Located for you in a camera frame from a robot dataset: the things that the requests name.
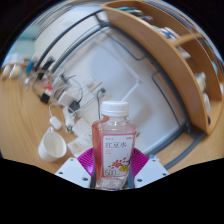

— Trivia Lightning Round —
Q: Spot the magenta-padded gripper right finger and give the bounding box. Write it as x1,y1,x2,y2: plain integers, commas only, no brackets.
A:
128,148,170,190

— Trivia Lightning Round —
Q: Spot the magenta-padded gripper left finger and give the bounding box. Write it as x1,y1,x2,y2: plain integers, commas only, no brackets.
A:
54,148,97,190

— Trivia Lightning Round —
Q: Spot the clear bottle with pink drink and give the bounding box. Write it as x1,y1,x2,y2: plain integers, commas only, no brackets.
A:
91,100,138,191

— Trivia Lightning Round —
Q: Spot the white cup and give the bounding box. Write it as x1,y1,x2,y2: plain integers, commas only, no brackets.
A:
37,126,68,164

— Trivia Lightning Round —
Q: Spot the small white rounded gadget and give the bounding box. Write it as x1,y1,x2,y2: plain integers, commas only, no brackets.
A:
49,115,64,131

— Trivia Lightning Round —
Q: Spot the white charger block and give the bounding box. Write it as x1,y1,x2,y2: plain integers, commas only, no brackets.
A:
58,91,78,108

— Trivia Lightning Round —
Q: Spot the small black box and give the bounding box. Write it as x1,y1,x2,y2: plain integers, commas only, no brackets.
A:
39,93,51,105

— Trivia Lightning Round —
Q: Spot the small blue bottle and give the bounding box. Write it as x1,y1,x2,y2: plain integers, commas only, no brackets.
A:
25,59,36,76

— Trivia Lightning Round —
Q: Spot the wooden shelf unit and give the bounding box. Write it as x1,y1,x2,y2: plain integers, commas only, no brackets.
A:
102,0,224,135

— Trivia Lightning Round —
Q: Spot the white wall socket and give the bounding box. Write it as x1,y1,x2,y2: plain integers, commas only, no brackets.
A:
84,76,102,92

